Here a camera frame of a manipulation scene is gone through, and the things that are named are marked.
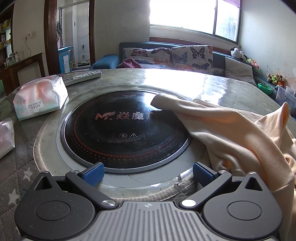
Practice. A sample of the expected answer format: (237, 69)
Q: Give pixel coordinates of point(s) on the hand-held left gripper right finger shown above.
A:
(203, 175)

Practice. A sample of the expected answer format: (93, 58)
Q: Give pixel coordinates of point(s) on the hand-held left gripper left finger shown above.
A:
(93, 175)

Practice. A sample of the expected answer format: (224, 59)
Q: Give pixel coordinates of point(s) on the cream sweatshirt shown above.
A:
(219, 125)

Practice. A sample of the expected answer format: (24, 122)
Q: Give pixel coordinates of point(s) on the round black induction cooktop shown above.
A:
(115, 139)

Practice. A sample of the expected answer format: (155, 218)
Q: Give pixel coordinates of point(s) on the pink white tissue pack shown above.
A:
(5, 139)
(39, 97)

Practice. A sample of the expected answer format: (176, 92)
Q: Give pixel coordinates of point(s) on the grey remote control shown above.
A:
(81, 77)

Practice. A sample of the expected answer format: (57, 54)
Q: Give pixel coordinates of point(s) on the green plastic bowl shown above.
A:
(264, 87)

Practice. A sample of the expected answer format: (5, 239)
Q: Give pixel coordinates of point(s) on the grey pillow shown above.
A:
(238, 69)

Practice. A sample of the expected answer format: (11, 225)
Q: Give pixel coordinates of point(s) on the clear plastic storage box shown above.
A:
(285, 96)

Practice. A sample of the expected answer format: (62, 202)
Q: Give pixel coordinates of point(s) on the blue sofa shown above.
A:
(106, 61)

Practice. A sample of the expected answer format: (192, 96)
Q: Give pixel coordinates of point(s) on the pink cloth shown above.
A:
(130, 63)

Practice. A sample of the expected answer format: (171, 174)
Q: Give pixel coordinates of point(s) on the butterfly print cushion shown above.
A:
(143, 54)
(192, 58)

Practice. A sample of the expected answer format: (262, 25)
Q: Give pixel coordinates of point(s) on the blue cabinet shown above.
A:
(63, 60)

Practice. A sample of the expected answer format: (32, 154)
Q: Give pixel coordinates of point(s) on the green orange plush toys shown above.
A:
(275, 79)

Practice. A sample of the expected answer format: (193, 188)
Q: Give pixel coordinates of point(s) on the pink green toy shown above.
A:
(253, 63)

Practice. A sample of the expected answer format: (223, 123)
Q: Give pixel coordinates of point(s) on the panda plush toy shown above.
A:
(235, 53)

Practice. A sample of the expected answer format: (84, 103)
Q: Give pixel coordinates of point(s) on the dark wooden side table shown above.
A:
(27, 62)

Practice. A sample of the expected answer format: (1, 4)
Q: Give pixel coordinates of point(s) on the window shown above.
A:
(185, 14)

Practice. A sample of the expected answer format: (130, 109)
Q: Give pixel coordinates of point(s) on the wooden shelf unit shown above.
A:
(5, 34)

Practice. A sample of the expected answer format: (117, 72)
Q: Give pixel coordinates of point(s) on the dark wooden door frame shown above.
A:
(49, 34)

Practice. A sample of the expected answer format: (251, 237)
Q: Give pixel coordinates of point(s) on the white wall socket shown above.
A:
(29, 36)

